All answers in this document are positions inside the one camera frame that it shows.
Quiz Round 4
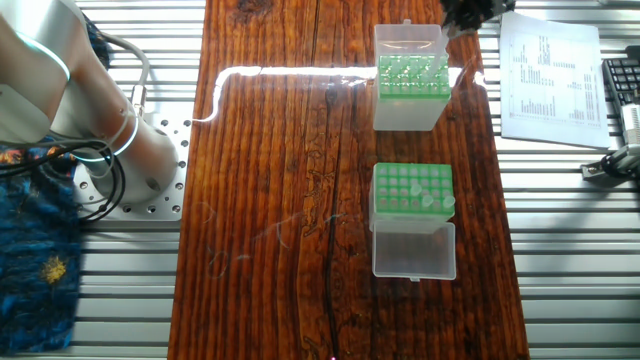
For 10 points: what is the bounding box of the printed white paper sheet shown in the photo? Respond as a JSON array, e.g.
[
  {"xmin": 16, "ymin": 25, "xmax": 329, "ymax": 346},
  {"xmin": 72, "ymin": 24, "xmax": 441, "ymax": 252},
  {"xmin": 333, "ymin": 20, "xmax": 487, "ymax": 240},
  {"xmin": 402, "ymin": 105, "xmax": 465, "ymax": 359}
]
[{"xmin": 498, "ymin": 12, "xmax": 611, "ymax": 151}]

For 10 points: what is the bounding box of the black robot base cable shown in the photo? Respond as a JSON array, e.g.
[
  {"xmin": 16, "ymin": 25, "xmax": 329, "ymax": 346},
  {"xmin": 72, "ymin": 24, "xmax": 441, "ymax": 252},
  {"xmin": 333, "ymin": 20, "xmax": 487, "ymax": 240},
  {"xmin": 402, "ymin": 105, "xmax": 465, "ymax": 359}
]
[{"xmin": 40, "ymin": 140, "xmax": 123, "ymax": 223}]

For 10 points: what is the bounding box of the black keyboard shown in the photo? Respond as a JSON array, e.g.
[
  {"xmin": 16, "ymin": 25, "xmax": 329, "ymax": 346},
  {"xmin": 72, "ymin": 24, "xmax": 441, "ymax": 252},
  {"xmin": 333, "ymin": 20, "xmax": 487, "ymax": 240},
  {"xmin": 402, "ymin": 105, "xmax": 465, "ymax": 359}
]
[{"xmin": 600, "ymin": 58, "xmax": 640, "ymax": 106}]

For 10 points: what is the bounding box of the brown wooden board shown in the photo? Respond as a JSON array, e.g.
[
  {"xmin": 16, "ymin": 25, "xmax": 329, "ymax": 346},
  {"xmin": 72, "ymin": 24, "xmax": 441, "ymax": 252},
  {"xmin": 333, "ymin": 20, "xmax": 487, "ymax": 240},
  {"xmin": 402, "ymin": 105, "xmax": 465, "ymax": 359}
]
[{"xmin": 168, "ymin": 0, "xmax": 531, "ymax": 360}]

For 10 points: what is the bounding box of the tall green pipette tip holder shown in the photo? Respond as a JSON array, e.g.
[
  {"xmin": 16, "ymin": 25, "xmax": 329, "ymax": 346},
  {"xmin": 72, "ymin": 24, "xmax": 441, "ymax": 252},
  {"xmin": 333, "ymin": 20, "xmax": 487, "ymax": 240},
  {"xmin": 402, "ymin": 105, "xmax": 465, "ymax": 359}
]
[{"xmin": 371, "ymin": 162, "xmax": 458, "ymax": 282}]

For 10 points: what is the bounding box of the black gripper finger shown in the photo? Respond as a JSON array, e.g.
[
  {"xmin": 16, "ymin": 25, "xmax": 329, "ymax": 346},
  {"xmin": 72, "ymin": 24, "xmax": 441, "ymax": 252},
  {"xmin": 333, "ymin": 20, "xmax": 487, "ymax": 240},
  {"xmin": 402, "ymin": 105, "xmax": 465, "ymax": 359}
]
[
  {"xmin": 480, "ymin": 0, "xmax": 518, "ymax": 25},
  {"xmin": 442, "ymin": 0, "xmax": 481, "ymax": 39}
]

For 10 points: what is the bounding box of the blue patterned cloth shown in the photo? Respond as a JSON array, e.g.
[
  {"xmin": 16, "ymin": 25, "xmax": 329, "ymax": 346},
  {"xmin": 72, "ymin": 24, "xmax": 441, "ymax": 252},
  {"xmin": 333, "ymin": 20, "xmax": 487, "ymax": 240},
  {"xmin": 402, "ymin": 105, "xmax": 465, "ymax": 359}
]
[{"xmin": 0, "ymin": 130, "xmax": 86, "ymax": 351}]

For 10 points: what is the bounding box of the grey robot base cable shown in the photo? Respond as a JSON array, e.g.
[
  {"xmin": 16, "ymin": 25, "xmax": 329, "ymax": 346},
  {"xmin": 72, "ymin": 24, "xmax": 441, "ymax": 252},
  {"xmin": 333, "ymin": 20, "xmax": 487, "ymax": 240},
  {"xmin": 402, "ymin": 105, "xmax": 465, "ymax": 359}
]
[{"xmin": 95, "ymin": 35, "xmax": 153, "ymax": 131}]

